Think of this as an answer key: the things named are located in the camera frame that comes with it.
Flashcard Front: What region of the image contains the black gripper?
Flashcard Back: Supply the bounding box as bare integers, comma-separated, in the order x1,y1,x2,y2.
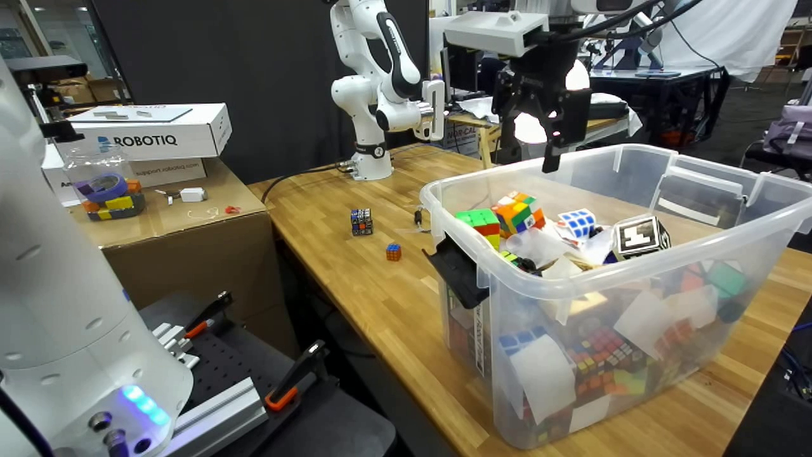
493,35,590,176

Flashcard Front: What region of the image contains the black white tag cube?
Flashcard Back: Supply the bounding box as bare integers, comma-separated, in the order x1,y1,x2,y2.
608,214,673,262

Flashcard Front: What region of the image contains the large white robot base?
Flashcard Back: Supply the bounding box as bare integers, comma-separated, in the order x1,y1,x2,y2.
0,58,196,457

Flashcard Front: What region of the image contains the stickerless multicolour puzzle cube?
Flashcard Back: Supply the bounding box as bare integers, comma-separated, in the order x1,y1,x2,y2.
493,190,549,239

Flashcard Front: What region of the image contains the green puzzle cube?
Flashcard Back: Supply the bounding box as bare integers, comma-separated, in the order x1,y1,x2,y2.
453,206,502,239

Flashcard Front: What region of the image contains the white blue puzzle cube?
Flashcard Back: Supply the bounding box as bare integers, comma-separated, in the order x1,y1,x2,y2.
555,206,604,248

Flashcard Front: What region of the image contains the dark multicolour puzzle cube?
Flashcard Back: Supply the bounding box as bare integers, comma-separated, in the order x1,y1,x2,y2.
348,206,375,239

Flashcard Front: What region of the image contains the black multicolour Rubik's cube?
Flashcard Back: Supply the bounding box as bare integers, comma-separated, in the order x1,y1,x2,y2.
566,327,655,402

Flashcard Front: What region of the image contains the clear plastic storage container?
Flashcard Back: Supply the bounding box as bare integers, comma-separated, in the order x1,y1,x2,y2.
419,140,812,453

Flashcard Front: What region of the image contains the teal green cube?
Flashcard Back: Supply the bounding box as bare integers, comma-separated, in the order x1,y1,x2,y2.
705,262,752,324

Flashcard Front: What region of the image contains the clear plastic bag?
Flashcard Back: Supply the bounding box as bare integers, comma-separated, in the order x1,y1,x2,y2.
505,225,570,275

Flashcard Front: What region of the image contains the black draped table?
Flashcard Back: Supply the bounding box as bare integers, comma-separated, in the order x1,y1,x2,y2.
590,67,734,154

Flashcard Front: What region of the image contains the white cloth sheet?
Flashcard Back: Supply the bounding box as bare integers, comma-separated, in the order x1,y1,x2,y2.
541,0,796,85

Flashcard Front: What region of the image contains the white paper card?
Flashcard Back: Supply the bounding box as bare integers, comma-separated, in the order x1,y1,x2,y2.
505,332,578,427

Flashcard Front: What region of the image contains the black orange clamp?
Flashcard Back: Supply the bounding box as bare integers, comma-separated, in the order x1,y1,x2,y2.
261,337,330,417
172,290,235,346

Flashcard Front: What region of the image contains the brown cardboard box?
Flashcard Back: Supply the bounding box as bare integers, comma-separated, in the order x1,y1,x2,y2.
72,157,300,357

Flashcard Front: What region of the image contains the black breadboard plate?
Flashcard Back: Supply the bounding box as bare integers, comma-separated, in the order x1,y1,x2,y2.
138,290,401,457

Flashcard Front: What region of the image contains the flat white box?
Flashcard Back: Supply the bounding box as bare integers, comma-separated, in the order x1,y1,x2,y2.
124,157,207,189

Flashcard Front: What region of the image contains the white Robotiq box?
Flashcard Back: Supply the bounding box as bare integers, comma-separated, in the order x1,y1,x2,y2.
66,102,235,164

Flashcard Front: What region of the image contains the aluminium extrusion bar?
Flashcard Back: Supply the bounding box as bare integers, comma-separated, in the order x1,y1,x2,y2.
163,375,271,457

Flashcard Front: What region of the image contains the clear tub of colourful blocks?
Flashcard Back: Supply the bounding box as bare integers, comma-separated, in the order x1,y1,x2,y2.
72,163,146,224

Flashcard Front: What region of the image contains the black container latch handle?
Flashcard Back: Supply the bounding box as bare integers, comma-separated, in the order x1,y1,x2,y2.
426,237,493,312

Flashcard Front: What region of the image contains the black power cable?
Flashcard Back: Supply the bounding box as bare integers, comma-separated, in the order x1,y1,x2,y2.
259,161,352,206

